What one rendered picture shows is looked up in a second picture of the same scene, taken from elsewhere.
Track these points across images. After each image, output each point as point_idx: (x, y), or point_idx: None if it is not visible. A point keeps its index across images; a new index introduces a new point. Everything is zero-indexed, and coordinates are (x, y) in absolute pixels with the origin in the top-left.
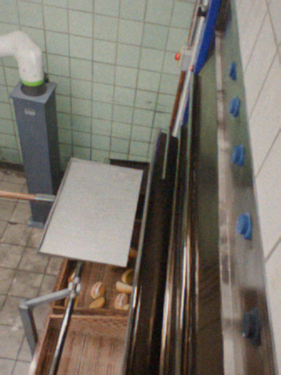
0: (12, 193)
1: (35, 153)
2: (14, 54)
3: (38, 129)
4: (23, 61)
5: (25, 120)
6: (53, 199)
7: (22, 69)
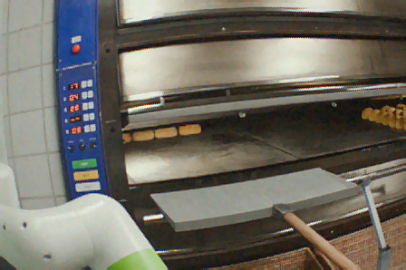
0: (302, 222)
1: None
2: None
3: None
4: (14, 182)
5: None
6: (281, 203)
7: (16, 203)
